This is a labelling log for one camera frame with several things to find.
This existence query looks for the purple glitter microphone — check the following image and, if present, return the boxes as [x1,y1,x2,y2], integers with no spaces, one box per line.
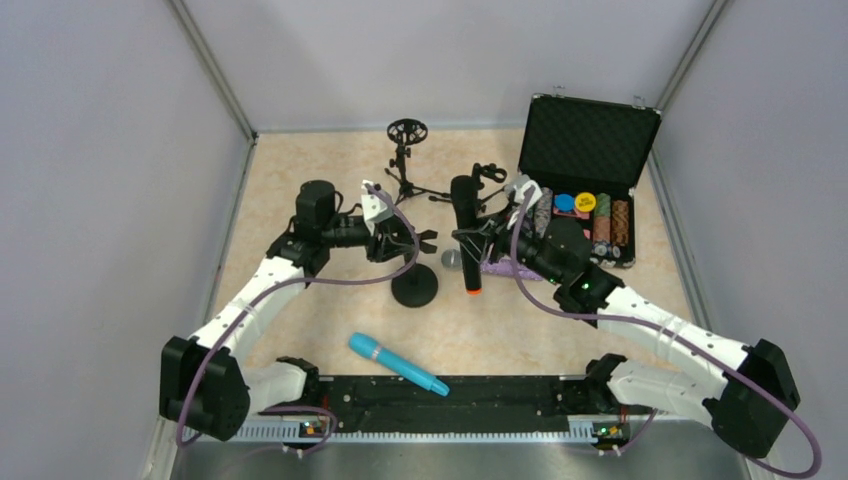
[441,249,544,281]

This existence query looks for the black tripod shock-mount stand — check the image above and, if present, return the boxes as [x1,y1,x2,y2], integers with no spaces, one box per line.
[384,118,450,205]

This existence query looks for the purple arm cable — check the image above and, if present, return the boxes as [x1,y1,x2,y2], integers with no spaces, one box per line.
[508,186,823,480]
[175,184,421,458]

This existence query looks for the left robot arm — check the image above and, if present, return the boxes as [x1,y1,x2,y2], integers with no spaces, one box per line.
[159,180,438,446]

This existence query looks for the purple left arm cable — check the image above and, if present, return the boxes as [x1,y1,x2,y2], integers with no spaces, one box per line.
[175,184,421,458]

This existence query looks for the black poker chip case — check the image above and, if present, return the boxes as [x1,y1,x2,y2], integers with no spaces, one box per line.
[518,94,663,269]

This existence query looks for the black microphone orange end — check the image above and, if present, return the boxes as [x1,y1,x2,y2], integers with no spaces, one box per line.
[450,175,482,295]

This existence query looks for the black tripod stand with clip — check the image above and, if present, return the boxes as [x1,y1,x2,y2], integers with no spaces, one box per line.
[427,162,511,217]

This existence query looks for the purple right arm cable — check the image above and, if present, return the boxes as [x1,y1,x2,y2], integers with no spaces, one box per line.
[508,186,823,480]

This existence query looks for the white cable duct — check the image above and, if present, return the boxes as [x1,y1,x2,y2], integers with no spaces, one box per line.
[231,415,627,458]

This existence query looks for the brown poker chip stack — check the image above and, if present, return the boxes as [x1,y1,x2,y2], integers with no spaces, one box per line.
[611,200,630,247]

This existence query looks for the black round-base mic stand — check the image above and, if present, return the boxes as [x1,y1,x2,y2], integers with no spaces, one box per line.
[391,233,439,308]

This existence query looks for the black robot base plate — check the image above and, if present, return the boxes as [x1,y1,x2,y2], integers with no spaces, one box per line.
[287,367,649,435]

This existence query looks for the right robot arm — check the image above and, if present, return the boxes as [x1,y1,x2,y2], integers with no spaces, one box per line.
[450,175,800,459]

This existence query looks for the yellow dealer chip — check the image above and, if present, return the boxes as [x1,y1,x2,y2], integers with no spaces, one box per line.
[574,192,597,214]

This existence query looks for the blue dealer chip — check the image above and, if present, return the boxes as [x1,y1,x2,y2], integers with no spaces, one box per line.
[553,194,575,213]

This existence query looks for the blue orange poker chip stack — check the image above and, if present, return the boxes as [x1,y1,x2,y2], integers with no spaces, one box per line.
[533,187,554,236]

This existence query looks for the green poker chip stack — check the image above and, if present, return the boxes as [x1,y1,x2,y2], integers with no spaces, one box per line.
[592,193,612,246]

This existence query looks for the teal toy microphone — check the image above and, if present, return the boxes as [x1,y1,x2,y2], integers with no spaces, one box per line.
[348,332,450,397]

